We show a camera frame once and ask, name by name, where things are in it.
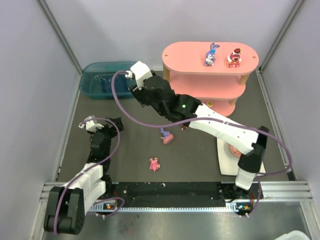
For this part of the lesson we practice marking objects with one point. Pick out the small brown toy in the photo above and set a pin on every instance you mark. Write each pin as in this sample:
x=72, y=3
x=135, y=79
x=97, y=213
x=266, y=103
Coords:
x=183, y=127

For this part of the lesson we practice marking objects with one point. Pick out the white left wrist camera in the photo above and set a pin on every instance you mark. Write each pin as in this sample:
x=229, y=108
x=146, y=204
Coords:
x=90, y=124

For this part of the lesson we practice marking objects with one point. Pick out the pink pig toy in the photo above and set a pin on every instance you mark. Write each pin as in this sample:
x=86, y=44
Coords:
x=154, y=164

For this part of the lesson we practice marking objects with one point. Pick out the white square plate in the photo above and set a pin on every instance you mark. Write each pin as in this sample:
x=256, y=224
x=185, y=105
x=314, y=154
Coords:
x=229, y=164

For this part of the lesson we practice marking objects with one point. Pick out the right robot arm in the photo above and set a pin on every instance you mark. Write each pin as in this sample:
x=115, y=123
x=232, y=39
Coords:
x=191, y=112

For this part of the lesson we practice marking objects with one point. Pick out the strawberry bear cake toy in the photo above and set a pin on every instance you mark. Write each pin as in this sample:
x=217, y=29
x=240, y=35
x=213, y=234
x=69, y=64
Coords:
x=234, y=59

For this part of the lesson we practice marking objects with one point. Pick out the white container corner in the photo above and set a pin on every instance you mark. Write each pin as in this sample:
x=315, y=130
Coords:
x=293, y=235

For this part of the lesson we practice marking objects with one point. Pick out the white slotted cable duct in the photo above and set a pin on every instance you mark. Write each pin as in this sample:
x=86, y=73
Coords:
x=229, y=207

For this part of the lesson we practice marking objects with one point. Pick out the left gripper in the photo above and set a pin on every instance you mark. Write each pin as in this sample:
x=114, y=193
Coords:
x=114, y=124

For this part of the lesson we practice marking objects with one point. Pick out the pink three-tier shelf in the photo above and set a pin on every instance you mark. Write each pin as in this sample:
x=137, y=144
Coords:
x=183, y=67

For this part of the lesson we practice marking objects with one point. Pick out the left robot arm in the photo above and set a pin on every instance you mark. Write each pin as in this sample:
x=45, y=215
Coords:
x=68, y=204

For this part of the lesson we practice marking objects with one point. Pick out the purple bunny toy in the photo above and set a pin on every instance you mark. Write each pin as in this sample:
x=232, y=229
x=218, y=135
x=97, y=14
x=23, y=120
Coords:
x=210, y=56

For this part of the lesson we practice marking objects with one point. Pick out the red patterned bowl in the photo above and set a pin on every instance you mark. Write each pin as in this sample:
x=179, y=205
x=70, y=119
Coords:
x=235, y=151

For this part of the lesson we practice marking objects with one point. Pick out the pink yellow toy on shelf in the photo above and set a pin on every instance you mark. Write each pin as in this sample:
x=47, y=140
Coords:
x=209, y=104

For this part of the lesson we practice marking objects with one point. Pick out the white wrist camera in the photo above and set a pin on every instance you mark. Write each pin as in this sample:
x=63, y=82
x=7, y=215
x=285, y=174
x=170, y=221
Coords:
x=139, y=72
x=90, y=124

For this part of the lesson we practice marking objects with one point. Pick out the purple figure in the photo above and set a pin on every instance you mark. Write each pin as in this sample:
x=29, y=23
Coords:
x=166, y=137

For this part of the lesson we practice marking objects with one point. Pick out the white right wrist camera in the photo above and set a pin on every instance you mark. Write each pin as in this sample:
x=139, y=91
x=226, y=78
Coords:
x=139, y=72

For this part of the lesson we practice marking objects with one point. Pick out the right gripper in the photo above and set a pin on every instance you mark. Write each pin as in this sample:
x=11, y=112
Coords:
x=139, y=92

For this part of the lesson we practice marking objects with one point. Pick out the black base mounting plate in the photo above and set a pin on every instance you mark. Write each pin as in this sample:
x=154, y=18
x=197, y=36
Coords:
x=182, y=194

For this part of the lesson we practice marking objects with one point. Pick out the teal plastic bin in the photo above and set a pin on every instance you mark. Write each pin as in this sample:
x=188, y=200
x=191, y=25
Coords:
x=96, y=78

